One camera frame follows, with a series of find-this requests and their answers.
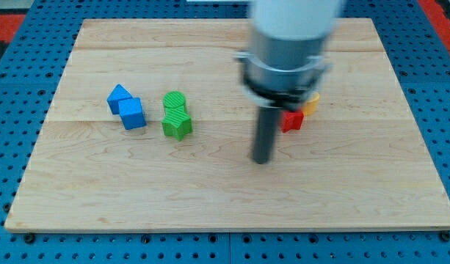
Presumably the red star block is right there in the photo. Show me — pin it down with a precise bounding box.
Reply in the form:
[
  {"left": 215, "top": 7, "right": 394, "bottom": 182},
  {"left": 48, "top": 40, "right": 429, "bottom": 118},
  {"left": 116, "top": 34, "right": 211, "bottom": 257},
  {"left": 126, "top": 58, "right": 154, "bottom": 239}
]
[{"left": 280, "top": 111, "right": 305, "bottom": 133}]

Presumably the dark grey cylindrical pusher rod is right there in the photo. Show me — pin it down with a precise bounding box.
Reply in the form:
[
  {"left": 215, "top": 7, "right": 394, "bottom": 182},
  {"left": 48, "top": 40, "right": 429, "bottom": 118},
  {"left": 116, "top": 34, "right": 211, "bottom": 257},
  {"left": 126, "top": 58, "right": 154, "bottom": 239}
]
[{"left": 252, "top": 107, "right": 281, "bottom": 164}]

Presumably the yellow cylinder block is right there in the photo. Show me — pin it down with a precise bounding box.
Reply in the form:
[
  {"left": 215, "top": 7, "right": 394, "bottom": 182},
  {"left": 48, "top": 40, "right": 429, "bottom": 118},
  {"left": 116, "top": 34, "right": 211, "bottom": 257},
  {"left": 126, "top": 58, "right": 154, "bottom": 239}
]
[{"left": 302, "top": 92, "right": 320, "bottom": 116}]

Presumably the light wooden board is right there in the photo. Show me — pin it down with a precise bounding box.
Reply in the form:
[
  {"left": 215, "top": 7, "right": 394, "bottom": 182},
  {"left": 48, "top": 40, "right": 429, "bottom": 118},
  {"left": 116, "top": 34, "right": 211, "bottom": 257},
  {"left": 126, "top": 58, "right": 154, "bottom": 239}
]
[{"left": 5, "top": 18, "right": 450, "bottom": 233}]

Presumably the blue triangle block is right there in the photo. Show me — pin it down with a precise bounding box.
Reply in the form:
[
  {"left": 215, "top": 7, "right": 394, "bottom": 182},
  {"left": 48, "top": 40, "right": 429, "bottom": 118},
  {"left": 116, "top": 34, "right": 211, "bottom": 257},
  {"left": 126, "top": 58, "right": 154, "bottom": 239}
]
[{"left": 106, "top": 84, "right": 132, "bottom": 114}]

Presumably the green cylinder block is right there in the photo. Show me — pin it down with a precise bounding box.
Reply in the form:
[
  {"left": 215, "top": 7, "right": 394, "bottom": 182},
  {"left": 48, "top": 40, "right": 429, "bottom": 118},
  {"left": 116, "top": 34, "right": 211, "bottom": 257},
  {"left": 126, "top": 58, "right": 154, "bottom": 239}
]
[{"left": 162, "top": 91, "right": 187, "bottom": 113}]

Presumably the green star block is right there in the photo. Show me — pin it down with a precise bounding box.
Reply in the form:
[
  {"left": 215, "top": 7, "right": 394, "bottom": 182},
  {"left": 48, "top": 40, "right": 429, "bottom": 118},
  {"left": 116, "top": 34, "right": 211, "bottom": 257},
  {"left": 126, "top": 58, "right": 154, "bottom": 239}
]
[{"left": 162, "top": 109, "right": 193, "bottom": 141}]

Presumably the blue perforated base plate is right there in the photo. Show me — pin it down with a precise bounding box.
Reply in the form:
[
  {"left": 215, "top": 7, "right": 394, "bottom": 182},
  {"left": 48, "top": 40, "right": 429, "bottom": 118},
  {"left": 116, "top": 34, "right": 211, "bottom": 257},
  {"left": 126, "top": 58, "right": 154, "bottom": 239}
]
[{"left": 0, "top": 0, "right": 450, "bottom": 263}]

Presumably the blue cube block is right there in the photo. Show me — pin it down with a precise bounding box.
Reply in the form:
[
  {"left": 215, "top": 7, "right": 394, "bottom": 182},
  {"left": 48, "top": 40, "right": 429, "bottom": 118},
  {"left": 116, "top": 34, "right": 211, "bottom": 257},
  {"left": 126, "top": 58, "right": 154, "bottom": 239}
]
[{"left": 118, "top": 98, "right": 147, "bottom": 130}]

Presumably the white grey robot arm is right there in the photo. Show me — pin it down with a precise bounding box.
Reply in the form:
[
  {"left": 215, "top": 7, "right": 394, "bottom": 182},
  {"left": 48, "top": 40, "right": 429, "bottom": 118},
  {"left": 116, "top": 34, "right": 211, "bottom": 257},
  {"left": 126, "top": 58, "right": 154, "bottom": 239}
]
[{"left": 236, "top": 0, "right": 346, "bottom": 164}]

